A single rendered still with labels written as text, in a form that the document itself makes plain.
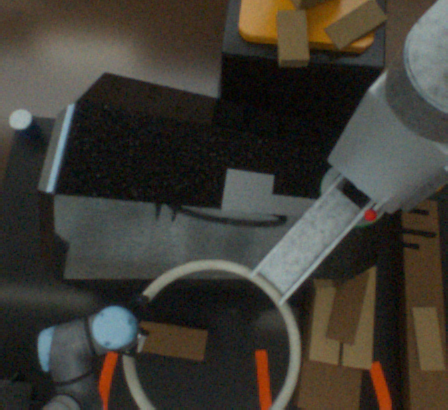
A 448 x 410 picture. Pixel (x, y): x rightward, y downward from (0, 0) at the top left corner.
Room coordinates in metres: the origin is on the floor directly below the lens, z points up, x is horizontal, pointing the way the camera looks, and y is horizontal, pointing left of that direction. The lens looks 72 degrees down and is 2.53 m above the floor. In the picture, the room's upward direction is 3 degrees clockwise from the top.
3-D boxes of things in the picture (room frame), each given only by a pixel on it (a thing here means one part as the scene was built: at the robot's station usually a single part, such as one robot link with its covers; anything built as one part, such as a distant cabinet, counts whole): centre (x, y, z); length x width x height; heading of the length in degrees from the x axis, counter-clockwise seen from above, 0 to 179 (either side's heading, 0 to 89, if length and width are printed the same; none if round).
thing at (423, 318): (0.13, -0.89, 0.13); 0.25 x 0.10 x 0.01; 4
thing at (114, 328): (0.06, 0.23, 1.18); 0.10 x 0.09 x 0.12; 110
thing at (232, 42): (1.34, -0.29, 0.37); 0.66 x 0.66 x 0.74; 86
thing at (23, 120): (1.01, 0.94, 0.08); 0.10 x 0.10 x 0.13
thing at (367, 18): (1.16, -0.45, 0.80); 0.20 x 0.10 x 0.05; 124
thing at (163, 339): (0.07, 0.18, 0.07); 0.30 x 0.12 x 0.12; 84
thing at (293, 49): (1.09, -0.23, 0.81); 0.20 x 0.10 x 0.05; 4
